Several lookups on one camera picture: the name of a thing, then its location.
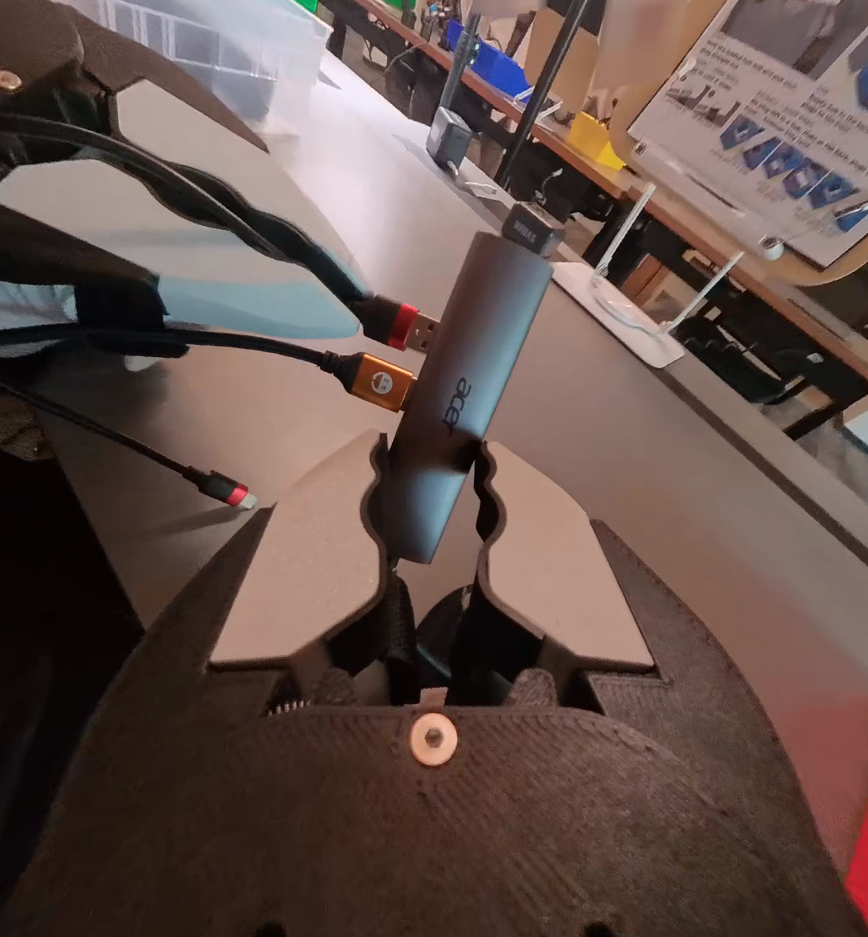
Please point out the grey power adapter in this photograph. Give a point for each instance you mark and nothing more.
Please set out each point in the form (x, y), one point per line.
(448, 139)

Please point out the long wooden desk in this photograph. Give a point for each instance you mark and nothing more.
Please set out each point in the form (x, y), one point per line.
(770, 293)

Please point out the blue plastic bin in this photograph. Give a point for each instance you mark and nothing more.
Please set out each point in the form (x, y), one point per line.
(496, 62)

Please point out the clear plastic bin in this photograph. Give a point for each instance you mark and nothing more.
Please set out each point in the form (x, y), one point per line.
(243, 51)

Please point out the black pole stand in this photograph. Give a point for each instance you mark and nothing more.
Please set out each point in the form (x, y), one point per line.
(543, 80)

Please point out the instruction sheet on stand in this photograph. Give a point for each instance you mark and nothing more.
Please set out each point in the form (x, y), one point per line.
(770, 110)

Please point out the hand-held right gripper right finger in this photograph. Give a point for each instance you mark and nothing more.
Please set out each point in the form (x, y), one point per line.
(558, 578)

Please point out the grey usb hub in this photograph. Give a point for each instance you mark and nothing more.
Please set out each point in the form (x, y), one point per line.
(470, 366)

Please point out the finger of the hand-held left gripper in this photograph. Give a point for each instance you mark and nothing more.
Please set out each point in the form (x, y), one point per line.
(185, 256)
(185, 117)

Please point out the black power adapter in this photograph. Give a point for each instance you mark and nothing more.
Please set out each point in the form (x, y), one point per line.
(532, 227)

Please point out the yellow plastic bin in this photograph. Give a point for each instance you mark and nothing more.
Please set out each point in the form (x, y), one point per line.
(595, 139)

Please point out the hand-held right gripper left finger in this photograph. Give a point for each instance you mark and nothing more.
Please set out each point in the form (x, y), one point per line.
(309, 571)

